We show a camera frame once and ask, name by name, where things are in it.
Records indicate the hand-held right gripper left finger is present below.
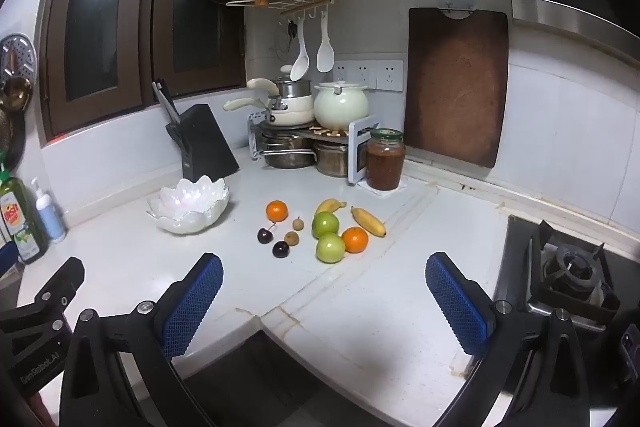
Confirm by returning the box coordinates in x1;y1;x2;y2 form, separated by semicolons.
59;253;224;427

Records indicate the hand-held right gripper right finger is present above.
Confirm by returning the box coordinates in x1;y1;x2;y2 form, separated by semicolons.
425;252;608;427

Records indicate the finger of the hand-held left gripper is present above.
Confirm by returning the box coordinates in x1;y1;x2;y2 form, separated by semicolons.
30;256;86;314
0;241;21;288

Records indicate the white petal-shaped bowl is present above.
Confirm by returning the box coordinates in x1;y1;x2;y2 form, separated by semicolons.
146;175;231;235

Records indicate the yellow banana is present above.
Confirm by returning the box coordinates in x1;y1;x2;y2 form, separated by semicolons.
350;205;387;239
314;198;347;218

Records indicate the green apple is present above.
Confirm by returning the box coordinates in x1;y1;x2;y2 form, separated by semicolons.
311;212;341;239
315;233;346;264

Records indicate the green dish soap bottle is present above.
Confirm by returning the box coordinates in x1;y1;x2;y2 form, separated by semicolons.
0;151;49;265

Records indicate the white pump bottle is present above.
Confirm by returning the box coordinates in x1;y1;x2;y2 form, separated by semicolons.
31;177;67;244

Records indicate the dark mesh strainer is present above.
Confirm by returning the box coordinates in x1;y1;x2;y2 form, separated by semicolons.
0;107;26;172

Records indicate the black burner grate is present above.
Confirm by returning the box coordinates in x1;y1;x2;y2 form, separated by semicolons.
529;221;622;325

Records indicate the white square coaster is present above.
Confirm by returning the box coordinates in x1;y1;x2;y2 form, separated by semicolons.
357;179;409;198

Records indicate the black knife block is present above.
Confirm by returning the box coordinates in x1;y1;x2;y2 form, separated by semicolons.
181;104;240;182

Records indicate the glass jar of red sauce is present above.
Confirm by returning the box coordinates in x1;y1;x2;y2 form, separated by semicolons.
366;128;406;191

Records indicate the brass strainer ladle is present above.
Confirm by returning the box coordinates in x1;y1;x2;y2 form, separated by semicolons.
0;76;34;112

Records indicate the white sided pot rack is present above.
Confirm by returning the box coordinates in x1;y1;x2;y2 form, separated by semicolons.
246;111;383;185

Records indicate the steel stock pot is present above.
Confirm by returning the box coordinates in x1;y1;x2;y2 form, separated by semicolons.
314;142;351;178

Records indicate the round metal steamer plate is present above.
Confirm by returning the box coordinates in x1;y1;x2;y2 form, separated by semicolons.
0;33;39;80

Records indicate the cream frying pan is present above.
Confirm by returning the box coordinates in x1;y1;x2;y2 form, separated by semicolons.
223;98;314;128

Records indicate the large brown cutting board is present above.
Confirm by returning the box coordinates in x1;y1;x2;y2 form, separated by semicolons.
404;7;510;168

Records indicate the wooden bead trivet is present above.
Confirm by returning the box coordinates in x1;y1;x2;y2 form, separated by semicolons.
307;125;351;138

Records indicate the white ceramic lidded pot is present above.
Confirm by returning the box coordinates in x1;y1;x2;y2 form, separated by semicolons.
313;82;371;130

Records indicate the steel steamer pot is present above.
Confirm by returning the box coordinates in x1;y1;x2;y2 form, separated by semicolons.
272;64;313;100

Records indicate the white ladle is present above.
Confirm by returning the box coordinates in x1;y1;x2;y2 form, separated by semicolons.
290;19;311;82

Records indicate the white rice paddle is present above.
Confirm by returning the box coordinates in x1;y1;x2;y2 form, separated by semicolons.
316;12;336;74

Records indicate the black handled knife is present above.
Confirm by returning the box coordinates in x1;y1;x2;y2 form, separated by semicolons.
166;121;185;154

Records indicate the steel pot with long handle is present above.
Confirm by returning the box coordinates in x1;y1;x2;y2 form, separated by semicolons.
257;132;317;168

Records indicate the steel handled knife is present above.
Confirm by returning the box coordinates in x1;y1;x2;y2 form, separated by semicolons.
152;79;177;124

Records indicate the white wall outlet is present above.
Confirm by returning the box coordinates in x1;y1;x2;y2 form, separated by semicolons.
377;60;404;92
356;60;378;90
334;60;357;84

